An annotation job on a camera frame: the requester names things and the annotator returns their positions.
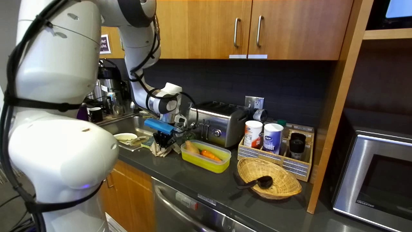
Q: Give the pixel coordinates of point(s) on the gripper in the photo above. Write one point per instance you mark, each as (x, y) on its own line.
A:
(165, 135)

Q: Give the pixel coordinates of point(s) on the brown paper towel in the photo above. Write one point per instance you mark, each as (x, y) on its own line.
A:
(158, 151)

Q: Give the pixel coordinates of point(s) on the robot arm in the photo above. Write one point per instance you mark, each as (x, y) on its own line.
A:
(61, 151)

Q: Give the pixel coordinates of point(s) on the green sponge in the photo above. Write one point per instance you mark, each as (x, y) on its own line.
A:
(147, 142)

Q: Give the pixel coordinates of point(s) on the brown potato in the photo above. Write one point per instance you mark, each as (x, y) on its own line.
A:
(191, 147)

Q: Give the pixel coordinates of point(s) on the steel sink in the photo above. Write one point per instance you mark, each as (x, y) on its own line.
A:
(135, 127)

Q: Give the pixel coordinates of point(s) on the white bowl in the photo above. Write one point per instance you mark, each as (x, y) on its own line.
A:
(125, 137)

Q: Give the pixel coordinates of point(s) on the yellow plastic container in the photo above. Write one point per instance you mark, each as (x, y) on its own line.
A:
(206, 164)

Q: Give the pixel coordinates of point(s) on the orange carrot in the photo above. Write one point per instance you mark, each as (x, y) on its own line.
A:
(210, 155)

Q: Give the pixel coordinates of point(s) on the silver toaster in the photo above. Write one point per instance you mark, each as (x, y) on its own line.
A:
(222, 125)

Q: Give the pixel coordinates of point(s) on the wooden lower cabinet door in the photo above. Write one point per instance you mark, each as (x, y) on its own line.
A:
(132, 196)

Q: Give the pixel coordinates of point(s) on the steel dishwasher door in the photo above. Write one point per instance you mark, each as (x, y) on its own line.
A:
(180, 209)

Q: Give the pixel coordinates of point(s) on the black mug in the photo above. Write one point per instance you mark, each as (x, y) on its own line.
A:
(95, 114)

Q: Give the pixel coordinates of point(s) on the coffee machine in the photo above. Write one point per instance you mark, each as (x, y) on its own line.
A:
(111, 83)

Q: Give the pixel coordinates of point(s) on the purple bottle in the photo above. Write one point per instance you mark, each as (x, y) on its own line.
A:
(82, 112)

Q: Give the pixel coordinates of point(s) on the white canister with red label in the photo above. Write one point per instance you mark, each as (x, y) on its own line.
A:
(253, 133)

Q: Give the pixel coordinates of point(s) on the narrow wooden cabinet door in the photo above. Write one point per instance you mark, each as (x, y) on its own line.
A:
(116, 45)

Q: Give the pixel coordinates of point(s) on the black scoop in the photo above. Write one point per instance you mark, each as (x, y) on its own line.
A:
(264, 182)

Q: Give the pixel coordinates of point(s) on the white canister with blue label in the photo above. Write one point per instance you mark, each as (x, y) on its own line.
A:
(272, 138)

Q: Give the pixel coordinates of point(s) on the dark paper sign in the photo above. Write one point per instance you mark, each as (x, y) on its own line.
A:
(105, 44)

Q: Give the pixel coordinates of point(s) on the wooden upper cabinet door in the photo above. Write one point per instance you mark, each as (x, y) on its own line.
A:
(302, 29)
(199, 29)

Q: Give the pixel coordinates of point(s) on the green-capped jar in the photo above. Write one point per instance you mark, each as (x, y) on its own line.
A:
(282, 123)

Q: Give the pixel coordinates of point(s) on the wicker basket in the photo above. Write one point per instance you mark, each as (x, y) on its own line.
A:
(283, 183)

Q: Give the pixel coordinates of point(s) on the wooden organiser box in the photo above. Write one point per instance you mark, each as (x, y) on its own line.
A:
(296, 167)

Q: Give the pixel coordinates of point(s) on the microwave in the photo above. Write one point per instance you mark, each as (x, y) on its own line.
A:
(373, 180)

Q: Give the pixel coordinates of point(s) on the microwave door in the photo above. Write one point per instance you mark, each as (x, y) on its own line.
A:
(383, 187)

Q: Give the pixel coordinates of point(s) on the monitor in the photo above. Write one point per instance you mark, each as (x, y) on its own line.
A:
(396, 9)

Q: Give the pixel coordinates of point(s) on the wall socket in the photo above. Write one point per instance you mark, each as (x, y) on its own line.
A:
(254, 103)

